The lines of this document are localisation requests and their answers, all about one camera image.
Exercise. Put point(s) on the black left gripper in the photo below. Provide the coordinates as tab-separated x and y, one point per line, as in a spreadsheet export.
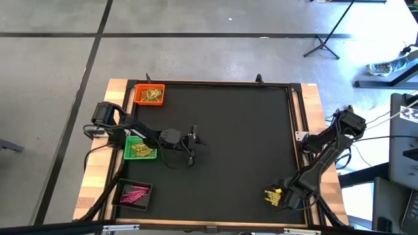
171	138

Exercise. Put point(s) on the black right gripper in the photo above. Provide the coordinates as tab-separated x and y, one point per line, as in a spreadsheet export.
298	194

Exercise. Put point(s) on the crayon pile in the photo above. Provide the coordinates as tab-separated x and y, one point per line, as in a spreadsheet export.
137	150
152	95

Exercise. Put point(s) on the magenta crayon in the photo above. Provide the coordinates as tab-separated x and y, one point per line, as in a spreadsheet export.
129	201
140	194
132	197
138	190
135	193
140	187

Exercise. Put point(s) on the yellow-green crayon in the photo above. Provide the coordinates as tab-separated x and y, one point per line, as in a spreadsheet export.
148	94
159	92

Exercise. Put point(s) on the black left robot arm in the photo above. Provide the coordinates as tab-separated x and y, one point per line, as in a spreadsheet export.
137	130

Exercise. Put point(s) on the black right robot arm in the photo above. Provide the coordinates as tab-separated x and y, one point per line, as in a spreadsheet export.
326	156

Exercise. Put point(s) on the silver aluminium extrusion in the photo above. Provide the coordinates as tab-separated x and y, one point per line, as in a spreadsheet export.
121	228
302	231

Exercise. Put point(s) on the black plastic basket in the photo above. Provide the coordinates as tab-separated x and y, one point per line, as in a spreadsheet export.
147	182

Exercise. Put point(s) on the green plastic basket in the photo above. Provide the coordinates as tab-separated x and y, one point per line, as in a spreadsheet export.
128	153

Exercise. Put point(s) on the orange plastic basket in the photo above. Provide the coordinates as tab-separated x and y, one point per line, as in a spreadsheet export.
138	98

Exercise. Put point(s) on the grey equipment console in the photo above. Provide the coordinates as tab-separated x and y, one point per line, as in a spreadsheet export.
388	202

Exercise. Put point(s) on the grey equipment cabinet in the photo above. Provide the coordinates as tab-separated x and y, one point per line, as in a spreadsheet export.
401	147

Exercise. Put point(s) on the black T-base stand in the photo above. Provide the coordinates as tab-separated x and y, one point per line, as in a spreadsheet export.
375	85

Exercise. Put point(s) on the black-white marker tag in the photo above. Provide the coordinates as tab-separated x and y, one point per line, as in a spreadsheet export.
409	114

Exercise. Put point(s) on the black tripod stand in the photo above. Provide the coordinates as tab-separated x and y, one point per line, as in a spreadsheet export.
322	44

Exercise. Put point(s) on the person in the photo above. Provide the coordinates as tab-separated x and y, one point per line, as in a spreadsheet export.
388	67

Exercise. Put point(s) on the grey floor stand foot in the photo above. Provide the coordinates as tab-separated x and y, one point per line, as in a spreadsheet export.
9	146

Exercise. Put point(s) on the black aluminium table frame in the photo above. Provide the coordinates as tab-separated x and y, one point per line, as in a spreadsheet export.
212	83

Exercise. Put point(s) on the black camera rig frame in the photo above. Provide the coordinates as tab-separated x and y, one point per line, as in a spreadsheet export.
49	229

